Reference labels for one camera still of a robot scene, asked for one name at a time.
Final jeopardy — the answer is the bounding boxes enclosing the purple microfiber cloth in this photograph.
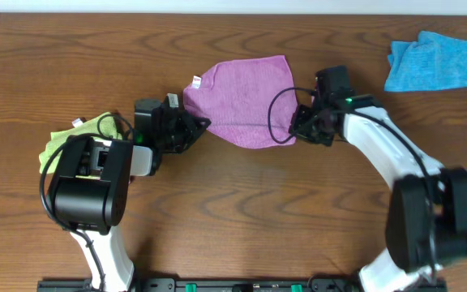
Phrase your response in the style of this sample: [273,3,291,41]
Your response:
[183,55,298,149]

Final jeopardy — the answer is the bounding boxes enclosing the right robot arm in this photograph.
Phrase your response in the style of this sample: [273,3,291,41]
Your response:
[289,66,467,291]

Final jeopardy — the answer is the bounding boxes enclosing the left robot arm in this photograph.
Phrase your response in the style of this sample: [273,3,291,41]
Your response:
[37,94,211,291]

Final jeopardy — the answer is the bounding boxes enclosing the green folded cloth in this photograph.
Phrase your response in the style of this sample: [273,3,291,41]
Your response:
[38,111,124,176]

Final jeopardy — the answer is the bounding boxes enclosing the blue microfiber cloth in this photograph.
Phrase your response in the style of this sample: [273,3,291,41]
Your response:
[384,31,467,92]

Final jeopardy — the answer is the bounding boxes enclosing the left black cable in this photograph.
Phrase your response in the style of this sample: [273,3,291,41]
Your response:
[38,113,135,292]

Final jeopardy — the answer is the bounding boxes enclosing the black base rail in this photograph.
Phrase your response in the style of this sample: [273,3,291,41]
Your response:
[36,277,448,292]

